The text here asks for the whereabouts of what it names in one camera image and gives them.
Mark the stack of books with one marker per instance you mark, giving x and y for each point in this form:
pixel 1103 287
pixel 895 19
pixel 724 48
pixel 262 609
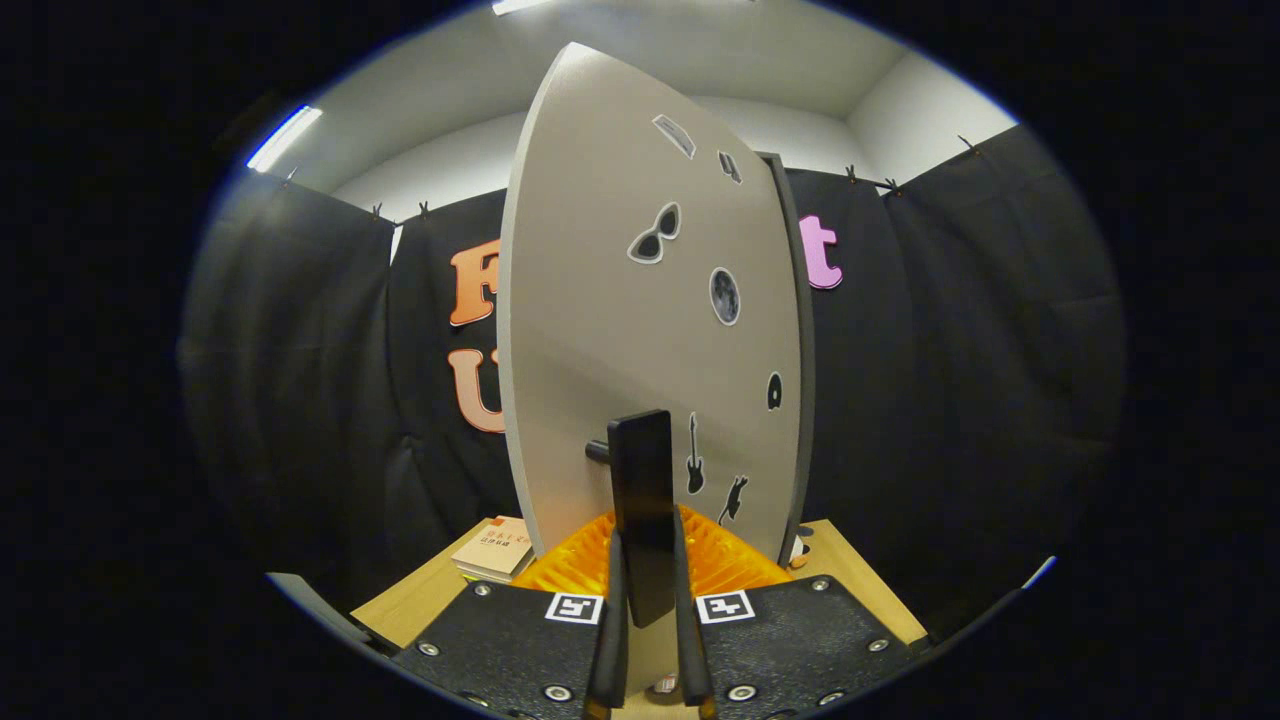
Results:
pixel 495 550

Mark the row of black cloth clips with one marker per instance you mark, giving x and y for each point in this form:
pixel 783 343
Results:
pixel 852 174

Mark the beige shoe cabinet door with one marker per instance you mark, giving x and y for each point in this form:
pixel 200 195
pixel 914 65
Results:
pixel 600 300

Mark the grey shoe cabinet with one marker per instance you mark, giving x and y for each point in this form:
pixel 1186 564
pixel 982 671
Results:
pixel 806 330

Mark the black backdrop cloth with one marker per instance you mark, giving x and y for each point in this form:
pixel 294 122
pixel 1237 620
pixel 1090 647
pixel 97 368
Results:
pixel 950 400

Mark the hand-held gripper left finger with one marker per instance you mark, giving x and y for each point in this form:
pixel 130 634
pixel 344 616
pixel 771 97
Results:
pixel 608 650

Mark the rectangular ceiling light panel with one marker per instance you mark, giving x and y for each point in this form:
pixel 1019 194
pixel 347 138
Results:
pixel 515 6

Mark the long ceiling light tube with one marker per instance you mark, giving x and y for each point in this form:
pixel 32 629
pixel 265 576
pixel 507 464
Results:
pixel 285 138

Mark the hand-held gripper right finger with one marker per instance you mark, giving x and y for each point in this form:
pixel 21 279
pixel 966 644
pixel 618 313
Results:
pixel 692 650

